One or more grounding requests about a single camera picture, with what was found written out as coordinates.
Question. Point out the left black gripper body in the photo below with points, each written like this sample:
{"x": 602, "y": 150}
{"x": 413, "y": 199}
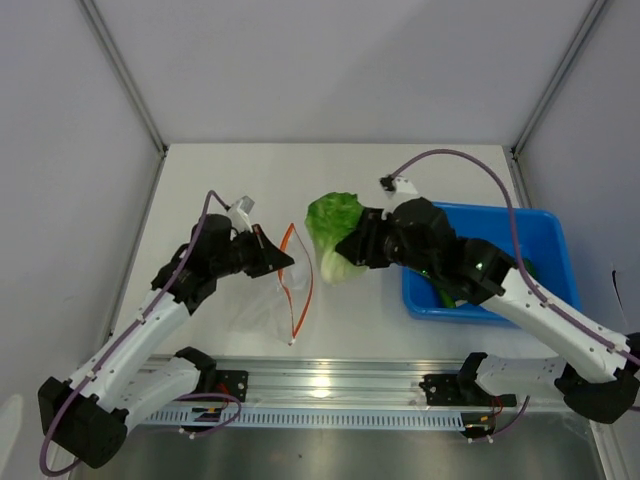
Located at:
{"x": 248, "y": 253}

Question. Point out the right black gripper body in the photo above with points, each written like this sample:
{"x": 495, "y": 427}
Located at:
{"x": 379, "y": 244}

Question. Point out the clear zip bag orange zipper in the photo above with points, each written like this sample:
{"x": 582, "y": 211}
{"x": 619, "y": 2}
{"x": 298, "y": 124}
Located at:
{"x": 274, "y": 307}

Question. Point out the green lettuce head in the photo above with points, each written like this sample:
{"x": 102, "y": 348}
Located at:
{"x": 329, "y": 220}

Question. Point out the dark green cucumber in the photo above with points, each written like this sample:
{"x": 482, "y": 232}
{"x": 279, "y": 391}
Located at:
{"x": 530, "y": 268}

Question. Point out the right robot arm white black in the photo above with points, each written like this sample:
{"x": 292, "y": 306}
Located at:
{"x": 593, "y": 370}

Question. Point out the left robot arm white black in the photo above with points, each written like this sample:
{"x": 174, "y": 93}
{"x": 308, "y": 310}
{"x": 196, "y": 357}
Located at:
{"x": 91, "y": 413}

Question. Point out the green chili pepper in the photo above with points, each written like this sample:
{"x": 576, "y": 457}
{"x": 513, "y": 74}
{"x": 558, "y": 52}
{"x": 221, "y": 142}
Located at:
{"x": 446, "y": 300}

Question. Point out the blue plastic bin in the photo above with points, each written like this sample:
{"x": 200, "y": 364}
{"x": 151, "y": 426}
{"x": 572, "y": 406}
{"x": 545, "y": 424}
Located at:
{"x": 541, "y": 239}

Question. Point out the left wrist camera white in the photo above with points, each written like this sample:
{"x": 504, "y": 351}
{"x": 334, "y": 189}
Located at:
{"x": 239, "y": 214}

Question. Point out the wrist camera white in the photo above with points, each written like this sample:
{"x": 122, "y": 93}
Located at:
{"x": 397, "y": 185}
{"x": 239, "y": 214}

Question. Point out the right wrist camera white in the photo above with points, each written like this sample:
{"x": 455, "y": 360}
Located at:
{"x": 397, "y": 185}

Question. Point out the aluminium mounting rail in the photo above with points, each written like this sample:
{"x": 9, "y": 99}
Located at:
{"x": 325, "y": 385}

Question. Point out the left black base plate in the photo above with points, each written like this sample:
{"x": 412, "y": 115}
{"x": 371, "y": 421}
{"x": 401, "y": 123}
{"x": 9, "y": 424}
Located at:
{"x": 232, "y": 382}

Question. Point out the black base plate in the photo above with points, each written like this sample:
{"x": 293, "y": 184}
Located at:
{"x": 446, "y": 390}
{"x": 232, "y": 382}

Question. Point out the white slotted cable duct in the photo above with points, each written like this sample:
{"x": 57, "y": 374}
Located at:
{"x": 413, "y": 420}

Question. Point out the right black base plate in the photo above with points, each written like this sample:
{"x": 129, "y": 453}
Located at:
{"x": 446, "y": 390}

